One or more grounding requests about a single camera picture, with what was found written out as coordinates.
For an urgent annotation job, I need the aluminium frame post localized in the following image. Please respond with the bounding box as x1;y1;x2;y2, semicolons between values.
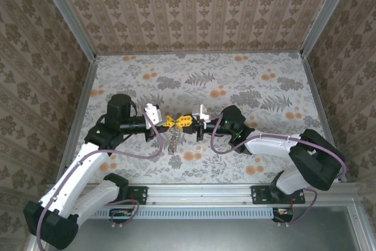
34;0;98;61
299;0;358;58

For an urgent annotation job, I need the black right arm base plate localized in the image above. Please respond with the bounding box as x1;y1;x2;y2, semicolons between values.
251;185;306;205

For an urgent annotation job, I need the grey slotted cable duct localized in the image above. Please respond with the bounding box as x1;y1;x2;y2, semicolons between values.
93;207;276;220

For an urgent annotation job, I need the aluminium table end rail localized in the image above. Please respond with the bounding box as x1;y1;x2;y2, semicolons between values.
95;51;303;56

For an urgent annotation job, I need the black connector board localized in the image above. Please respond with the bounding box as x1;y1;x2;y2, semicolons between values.
109;207;133;224
272;206;295;223

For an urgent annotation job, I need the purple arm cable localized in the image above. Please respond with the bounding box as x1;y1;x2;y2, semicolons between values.
36;106;165;250
210;114;347;227

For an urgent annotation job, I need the grey metal panel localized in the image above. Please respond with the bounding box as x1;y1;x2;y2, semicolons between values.
29;206;364;251

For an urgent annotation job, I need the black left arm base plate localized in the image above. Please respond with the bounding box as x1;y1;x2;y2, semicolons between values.
117;185;148;205

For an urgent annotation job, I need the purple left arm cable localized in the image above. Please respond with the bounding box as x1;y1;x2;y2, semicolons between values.
36;106;165;250

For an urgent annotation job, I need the aluminium mounting rail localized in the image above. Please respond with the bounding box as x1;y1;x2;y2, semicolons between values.
46;182;365;206

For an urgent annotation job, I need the metal disc with key rings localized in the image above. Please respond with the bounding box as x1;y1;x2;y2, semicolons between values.
166;126;182;154

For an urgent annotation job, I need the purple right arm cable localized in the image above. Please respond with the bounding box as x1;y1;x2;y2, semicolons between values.
210;114;347;227

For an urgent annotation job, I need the aluminium table side rail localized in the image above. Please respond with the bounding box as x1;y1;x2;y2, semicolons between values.
301;53;347;184
57;56;99;186

